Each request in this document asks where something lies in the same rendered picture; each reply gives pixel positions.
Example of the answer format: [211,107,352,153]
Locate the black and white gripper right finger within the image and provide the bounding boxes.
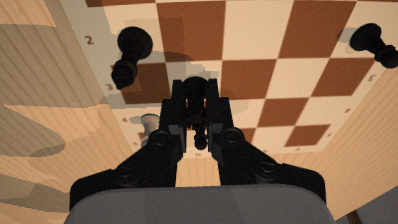
[205,78,327,206]

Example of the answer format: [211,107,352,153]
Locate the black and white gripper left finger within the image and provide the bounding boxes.
[69,80,187,212]

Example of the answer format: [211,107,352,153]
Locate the brown and cream chessboard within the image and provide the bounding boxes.
[60,0,398,154]

